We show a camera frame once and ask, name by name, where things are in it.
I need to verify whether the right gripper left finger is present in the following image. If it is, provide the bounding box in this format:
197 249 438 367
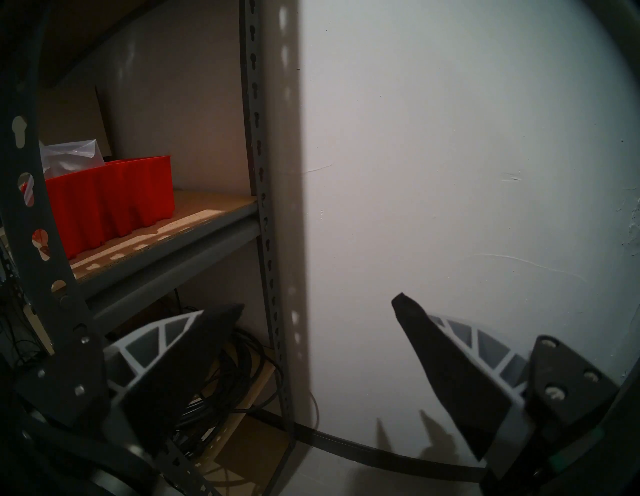
14 302 246 456

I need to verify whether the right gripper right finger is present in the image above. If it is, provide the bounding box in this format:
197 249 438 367
391 293 621 463

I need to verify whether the red plastic bin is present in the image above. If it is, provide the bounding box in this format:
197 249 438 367
20 156 176 261

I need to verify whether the clear bag with black part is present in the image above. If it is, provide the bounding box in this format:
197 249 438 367
40 140 106 179

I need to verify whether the grey steel rack shelf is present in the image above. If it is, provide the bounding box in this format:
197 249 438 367
0 0 313 496

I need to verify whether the black baseboard strip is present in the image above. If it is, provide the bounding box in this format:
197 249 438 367
250 410 488 483

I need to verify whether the black cable bundle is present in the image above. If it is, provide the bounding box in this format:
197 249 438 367
172 320 321 446

